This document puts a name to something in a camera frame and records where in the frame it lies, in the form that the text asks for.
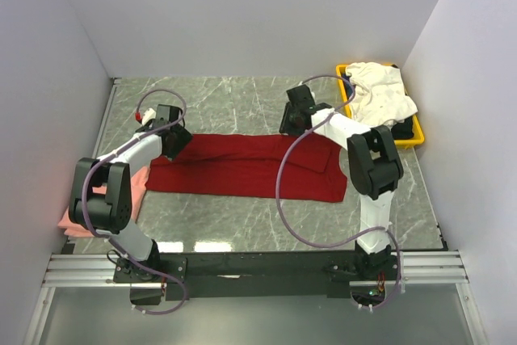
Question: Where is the black garment in bin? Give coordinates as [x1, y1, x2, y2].
[391, 116, 414, 141]

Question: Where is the white t shirt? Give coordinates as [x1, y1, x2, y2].
[345, 62, 418, 128]

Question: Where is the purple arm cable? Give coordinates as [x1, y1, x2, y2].
[275, 74, 405, 310]
[82, 89, 190, 317]

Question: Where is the folded pink t shirt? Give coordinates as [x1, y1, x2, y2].
[57, 166, 150, 238]

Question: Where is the blue garment in bin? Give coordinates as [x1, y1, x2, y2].
[342, 73, 354, 96]

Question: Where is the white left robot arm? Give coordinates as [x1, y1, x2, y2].
[68, 104, 192, 282]

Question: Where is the red t shirt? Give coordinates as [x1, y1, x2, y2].
[146, 134, 347, 203]

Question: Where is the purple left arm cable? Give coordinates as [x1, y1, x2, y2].
[82, 89, 190, 317]

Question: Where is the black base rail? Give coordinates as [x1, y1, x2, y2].
[112, 251, 403, 305]

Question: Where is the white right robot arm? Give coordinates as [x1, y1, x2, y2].
[275, 84, 404, 280]

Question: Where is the yellow plastic bin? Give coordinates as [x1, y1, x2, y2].
[335, 64, 425, 149]

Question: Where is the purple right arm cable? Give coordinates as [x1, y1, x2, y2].
[275, 74, 405, 310]

